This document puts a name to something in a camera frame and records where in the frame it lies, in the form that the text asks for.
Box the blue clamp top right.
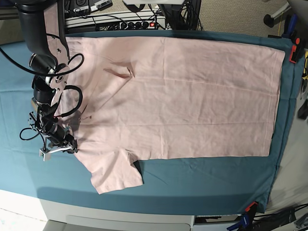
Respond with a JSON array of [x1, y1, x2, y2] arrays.
[[282, 14, 298, 42]]

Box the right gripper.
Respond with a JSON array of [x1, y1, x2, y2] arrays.
[[28, 112, 78, 154]]

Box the orange black clamp right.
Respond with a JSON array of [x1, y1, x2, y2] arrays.
[[289, 38, 305, 64]]

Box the pink T-shirt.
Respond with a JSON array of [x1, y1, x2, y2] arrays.
[[60, 37, 285, 194]]

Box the blue black clamp bottom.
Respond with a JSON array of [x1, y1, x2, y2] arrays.
[[227, 201, 258, 231]]

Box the teal table cloth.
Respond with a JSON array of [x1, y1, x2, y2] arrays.
[[0, 30, 302, 215]]

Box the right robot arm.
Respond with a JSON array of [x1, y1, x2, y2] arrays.
[[15, 0, 83, 157]]

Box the yellow handled pliers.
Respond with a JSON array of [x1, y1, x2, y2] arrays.
[[300, 50, 308, 99]]

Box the black chair caster wheel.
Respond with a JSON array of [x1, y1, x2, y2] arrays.
[[263, 14, 275, 28]]

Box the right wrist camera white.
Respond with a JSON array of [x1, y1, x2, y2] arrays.
[[39, 148, 51, 161]]

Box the white power strip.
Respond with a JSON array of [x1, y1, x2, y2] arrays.
[[95, 19, 169, 31]]

